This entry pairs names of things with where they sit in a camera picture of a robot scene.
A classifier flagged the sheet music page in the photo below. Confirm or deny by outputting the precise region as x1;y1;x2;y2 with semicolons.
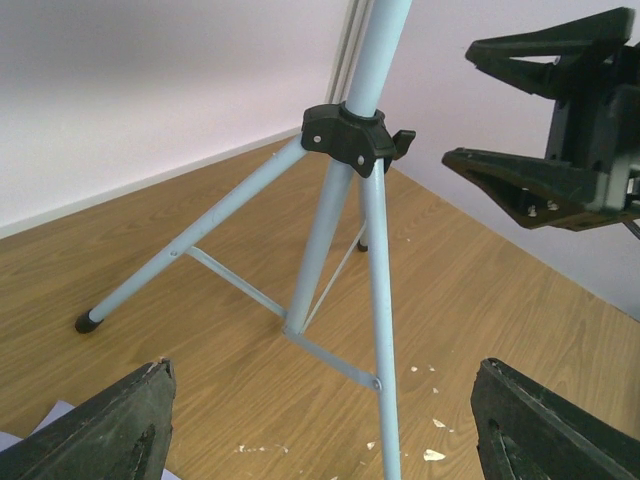
0;399;76;446

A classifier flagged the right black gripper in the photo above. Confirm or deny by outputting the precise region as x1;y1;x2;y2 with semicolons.
442;7;639;232

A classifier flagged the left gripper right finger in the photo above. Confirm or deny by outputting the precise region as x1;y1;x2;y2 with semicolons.
471;358;639;479

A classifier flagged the light blue music stand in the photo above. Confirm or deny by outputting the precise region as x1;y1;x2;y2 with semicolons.
74;0;417;480

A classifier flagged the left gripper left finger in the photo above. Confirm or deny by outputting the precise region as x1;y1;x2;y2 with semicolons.
1;358;176;479

